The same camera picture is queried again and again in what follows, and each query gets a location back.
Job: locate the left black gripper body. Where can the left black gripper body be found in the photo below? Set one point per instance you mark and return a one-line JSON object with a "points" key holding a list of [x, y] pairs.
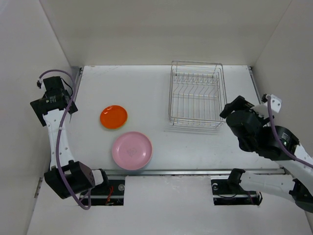
{"points": [[35, 104]]}

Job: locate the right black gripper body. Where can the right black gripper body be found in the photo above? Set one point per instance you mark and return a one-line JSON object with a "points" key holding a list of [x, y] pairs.
{"points": [[249, 105]]}

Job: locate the metal wire dish rack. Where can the metal wire dish rack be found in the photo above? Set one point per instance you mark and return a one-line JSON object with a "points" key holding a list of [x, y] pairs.
{"points": [[197, 94]]}

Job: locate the orange plate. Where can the orange plate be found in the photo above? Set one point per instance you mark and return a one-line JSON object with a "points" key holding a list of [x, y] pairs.
{"points": [[113, 117]]}

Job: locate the green plate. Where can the green plate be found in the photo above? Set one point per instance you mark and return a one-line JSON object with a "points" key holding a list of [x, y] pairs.
{"points": [[114, 125]]}

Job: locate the pink plate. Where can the pink plate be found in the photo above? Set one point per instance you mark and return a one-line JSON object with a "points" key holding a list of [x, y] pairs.
{"points": [[132, 150]]}

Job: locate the tan beige plate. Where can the tan beige plate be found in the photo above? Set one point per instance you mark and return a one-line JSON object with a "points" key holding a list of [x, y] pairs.
{"points": [[151, 159]]}

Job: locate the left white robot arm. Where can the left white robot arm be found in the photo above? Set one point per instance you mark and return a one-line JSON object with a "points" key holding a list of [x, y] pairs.
{"points": [[65, 176]]}

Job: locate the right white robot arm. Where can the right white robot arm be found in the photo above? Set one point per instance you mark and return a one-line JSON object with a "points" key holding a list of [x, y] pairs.
{"points": [[254, 127]]}

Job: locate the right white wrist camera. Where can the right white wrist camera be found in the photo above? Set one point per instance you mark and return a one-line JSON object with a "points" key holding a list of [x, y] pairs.
{"points": [[262, 109]]}

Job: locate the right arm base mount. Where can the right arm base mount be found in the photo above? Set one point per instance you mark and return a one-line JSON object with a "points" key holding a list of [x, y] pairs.
{"points": [[224, 195]]}

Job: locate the aluminium table rail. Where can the aluminium table rail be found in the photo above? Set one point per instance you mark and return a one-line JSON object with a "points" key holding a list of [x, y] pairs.
{"points": [[143, 91]]}

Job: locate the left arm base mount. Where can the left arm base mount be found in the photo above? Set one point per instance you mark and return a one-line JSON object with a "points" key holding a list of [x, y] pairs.
{"points": [[112, 195]]}

